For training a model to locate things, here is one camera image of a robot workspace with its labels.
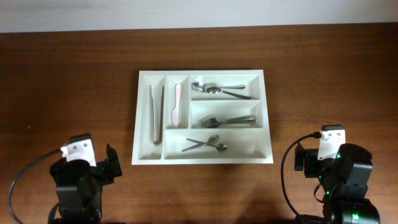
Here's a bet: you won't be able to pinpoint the small steel teaspoon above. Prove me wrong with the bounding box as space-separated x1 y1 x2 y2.
187 138 228 151
182 135 220 152

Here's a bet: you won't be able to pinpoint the white plastic knife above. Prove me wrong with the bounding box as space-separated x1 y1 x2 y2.
171 83 183 128

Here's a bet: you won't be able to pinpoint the white plastic cutlery tray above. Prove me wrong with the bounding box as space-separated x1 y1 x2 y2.
132 70 273 165

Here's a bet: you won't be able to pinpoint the steel serrated tongs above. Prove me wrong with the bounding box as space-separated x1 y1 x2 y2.
149 85 164 146

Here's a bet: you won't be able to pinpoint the steel fork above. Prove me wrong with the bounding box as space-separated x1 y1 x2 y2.
200 118 256 128
199 114 257 128

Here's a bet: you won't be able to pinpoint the steel spoon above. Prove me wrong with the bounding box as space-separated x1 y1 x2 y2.
205 87 252 100
191 82 246 92

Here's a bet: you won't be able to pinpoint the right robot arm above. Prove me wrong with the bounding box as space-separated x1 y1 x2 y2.
294 143 381 224

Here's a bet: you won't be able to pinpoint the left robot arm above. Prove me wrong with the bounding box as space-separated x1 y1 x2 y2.
47 144 123 223

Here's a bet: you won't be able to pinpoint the left black cable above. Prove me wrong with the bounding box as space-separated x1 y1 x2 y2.
7 147 63 224

